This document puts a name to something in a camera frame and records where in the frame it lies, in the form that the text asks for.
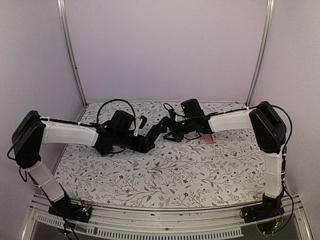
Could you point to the front aluminium rail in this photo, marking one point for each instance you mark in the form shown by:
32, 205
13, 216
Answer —
115, 222

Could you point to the floral patterned table mat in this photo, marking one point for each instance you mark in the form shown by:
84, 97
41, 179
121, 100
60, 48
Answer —
172, 175

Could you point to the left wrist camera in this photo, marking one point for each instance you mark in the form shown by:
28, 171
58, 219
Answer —
139, 123

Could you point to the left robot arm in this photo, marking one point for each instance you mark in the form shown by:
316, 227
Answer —
36, 133

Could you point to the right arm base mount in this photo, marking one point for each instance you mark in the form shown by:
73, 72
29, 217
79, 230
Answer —
260, 212

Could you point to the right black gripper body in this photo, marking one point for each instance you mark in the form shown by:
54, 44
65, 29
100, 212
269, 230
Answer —
185, 127

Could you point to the left aluminium frame post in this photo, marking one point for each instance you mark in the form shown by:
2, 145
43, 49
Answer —
61, 7

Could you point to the pink phone case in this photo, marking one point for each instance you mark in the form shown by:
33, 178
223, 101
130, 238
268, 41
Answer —
206, 140

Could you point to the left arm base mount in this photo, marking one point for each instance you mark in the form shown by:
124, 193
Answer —
71, 211

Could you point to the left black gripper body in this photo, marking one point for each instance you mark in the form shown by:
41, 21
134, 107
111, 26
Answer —
122, 141

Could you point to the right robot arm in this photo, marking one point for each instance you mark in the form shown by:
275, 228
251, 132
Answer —
269, 129

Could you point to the aluminium frame post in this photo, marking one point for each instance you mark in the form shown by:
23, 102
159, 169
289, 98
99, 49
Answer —
61, 7
268, 18

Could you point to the right aluminium frame post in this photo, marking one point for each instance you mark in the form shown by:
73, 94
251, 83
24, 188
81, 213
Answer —
268, 18

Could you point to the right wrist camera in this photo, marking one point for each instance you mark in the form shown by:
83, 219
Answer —
172, 113

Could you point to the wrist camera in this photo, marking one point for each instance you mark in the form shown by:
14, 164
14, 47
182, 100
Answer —
172, 113
139, 123

